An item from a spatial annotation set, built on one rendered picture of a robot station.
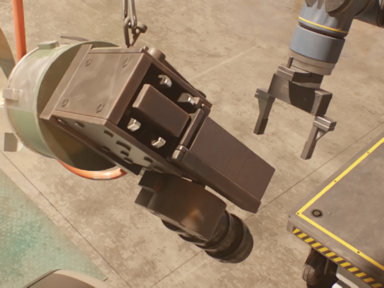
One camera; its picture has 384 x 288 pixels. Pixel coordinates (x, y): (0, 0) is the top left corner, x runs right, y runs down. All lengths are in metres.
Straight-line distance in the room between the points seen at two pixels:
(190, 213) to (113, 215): 1.87
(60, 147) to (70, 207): 1.86
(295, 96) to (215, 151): 0.72
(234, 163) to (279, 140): 2.23
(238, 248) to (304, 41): 0.62
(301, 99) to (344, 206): 0.84
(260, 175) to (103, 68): 0.19
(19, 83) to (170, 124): 0.23
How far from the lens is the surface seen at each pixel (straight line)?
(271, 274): 2.23
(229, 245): 0.69
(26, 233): 2.43
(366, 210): 2.03
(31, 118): 0.64
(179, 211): 0.56
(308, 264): 2.10
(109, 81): 0.53
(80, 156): 0.64
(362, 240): 1.93
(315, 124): 1.24
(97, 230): 2.38
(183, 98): 0.54
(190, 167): 0.53
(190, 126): 0.53
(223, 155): 0.55
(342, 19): 1.21
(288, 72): 1.19
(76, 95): 0.57
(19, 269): 2.31
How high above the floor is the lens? 1.77
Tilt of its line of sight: 40 degrees down
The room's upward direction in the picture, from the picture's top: straight up
